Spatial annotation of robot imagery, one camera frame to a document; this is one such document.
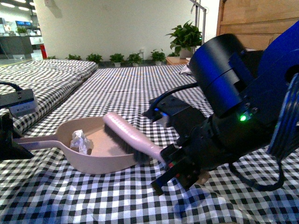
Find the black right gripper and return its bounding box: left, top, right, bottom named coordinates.
left=152, top=115, right=271, bottom=195

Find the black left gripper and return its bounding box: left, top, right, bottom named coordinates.
left=0, top=112, right=34, bottom=161

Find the white paper ball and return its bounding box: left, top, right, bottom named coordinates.
left=70, top=130, right=93, bottom=154

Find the pink plastic dustpan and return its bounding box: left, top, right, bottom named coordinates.
left=14, top=117, right=137, bottom=175

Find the grey hand brush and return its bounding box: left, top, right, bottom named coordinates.
left=103, top=112, right=164, bottom=164

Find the checkered bed sheet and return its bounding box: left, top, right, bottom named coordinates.
left=0, top=65, right=299, bottom=224

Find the cartoon print pillow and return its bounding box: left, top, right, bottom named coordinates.
left=179, top=64, right=192, bottom=75

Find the folded checkered quilt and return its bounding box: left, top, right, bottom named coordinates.
left=0, top=59, right=98, bottom=133

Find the far wooden nightstand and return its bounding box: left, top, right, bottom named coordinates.
left=166, top=56, right=189, bottom=65

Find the red fire extinguisher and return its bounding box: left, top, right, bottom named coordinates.
left=40, top=44, right=47, bottom=59

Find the large potted green plant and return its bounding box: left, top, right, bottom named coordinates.
left=167, top=21, right=203, bottom=59

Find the wooden headboard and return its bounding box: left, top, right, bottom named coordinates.
left=216, top=0, right=299, bottom=50

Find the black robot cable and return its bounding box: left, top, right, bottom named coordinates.
left=228, top=77, right=299, bottom=192

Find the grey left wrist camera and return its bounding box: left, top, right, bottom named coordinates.
left=0, top=89, right=39, bottom=117

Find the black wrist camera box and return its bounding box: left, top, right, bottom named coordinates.
left=143, top=95, right=206, bottom=129

